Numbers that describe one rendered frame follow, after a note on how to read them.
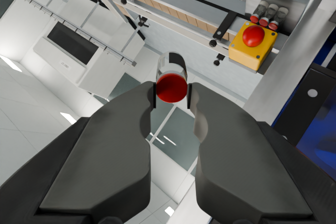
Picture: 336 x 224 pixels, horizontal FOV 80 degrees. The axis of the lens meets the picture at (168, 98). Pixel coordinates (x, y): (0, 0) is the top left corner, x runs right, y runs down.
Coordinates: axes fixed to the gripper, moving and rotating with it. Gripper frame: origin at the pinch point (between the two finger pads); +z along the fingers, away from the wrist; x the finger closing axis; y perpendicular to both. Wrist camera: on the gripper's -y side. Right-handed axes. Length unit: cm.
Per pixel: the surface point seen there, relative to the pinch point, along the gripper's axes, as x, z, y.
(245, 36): 14.7, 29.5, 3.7
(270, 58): 23.5, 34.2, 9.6
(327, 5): 29.5, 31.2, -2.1
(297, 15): 28.0, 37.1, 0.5
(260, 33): 17.3, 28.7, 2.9
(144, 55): -68, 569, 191
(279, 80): 21.2, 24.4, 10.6
